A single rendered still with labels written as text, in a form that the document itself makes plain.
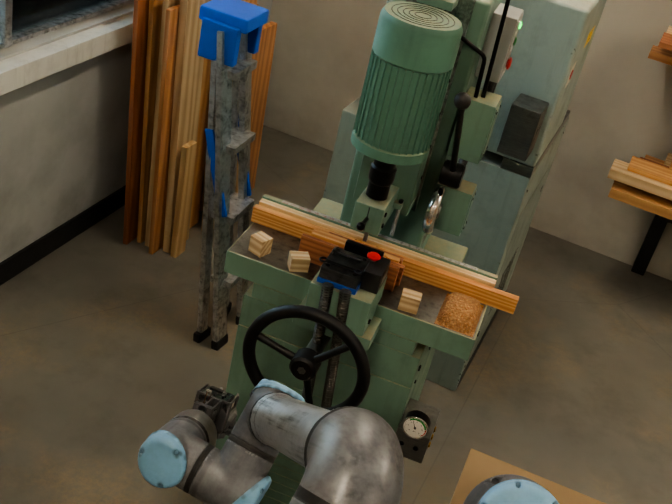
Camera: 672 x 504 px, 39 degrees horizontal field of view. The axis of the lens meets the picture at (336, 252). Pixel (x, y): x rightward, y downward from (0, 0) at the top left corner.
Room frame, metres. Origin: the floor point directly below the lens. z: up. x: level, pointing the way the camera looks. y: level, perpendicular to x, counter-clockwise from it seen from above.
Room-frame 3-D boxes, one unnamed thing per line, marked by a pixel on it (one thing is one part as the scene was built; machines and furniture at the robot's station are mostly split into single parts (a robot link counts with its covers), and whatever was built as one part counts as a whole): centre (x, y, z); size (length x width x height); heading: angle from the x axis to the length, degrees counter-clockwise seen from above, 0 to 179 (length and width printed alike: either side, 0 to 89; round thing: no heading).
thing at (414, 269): (1.92, -0.11, 0.92); 0.67 x 0.02 x 0.04; 79
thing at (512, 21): (2.22, -0.26, 1.40); 0.10 x 0.06 x 0.16; 169
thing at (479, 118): (2.11, -0.25, 1.23); 0.09 x 0.08 x 0.15; 169
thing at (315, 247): (1.84, -0.03, 0.93); 0.24 x 0.01 x 0.06; 79
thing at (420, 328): (1.82, -0.06, 0.87); 0.61 x 0.30 x 0.06; 79
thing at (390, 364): (2.05, -0.08, 0.76); 0.57 x 0.45 x 0.09; 169
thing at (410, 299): (1.77, -0.19, 0.92); 0.04 x 0.03 x 0.04; 85
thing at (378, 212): (1.95, -0.07, 1.03); 0.14 x 0.07 x 0.09; 169
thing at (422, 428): (1.67, -0.27, 0.65); 0.06 x 0.04 x 0.08; 79
